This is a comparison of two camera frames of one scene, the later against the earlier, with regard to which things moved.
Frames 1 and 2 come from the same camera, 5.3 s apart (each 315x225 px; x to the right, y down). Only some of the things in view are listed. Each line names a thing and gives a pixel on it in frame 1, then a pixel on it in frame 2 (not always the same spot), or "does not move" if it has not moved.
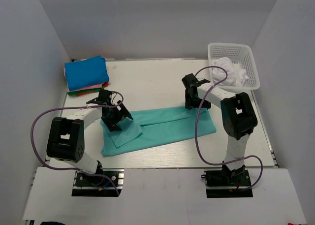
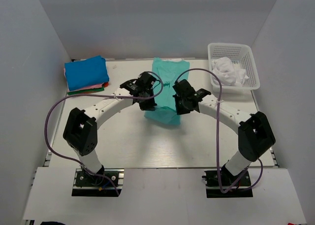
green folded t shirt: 85,91 does not move
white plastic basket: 237,59 does not move
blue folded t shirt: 86,73 does not move
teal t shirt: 152,126 → 167,73
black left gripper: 111,124 → 148,107
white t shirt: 235,77 does not move
